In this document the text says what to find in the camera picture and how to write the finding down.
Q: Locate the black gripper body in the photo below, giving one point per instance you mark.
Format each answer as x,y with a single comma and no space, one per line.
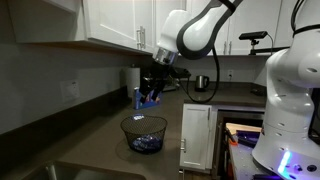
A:
156,78

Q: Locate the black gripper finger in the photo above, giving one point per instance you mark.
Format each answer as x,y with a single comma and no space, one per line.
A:
155,96
143,96

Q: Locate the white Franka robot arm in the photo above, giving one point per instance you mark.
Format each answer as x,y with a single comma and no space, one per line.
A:
290,110

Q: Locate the blue cardboard food box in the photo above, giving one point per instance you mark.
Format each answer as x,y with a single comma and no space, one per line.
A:
138,104

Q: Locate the white and blue snack pack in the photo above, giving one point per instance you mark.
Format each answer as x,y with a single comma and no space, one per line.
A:
138,117

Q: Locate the white paper towel roll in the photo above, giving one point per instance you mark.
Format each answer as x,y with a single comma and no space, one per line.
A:
134,80

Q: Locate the dark countertop appliance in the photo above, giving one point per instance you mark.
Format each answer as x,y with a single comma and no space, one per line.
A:
181,78

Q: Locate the steel electric kettle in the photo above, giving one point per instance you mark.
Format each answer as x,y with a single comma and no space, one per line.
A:
201,83

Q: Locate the pile of blue snack packs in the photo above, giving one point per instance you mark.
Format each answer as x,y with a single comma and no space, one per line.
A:
146,144

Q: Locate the white lower kitchen cabinet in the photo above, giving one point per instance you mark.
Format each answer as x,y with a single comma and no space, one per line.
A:
198,136

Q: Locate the white upper kitchen cabinets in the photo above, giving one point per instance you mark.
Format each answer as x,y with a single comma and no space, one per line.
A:
116,20

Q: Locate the orange black clamp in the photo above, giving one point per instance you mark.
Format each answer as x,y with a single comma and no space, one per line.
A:
231,137

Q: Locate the wooden table board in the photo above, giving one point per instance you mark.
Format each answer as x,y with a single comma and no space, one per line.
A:
243,127

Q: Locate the steel kitchen sink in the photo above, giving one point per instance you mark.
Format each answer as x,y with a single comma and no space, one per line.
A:
83,173

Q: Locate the small white wall outlet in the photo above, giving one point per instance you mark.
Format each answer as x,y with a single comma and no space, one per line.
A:
230,73

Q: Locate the white wall outlet plate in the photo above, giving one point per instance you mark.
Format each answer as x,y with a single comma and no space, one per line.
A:
70,90

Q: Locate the long black aluminium rail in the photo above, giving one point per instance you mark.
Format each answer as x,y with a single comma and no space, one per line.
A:
248,138

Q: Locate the black camera on stand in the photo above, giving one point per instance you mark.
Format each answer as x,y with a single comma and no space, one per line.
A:
253,36

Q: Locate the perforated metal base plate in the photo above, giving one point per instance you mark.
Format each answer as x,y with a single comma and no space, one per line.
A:
240,163

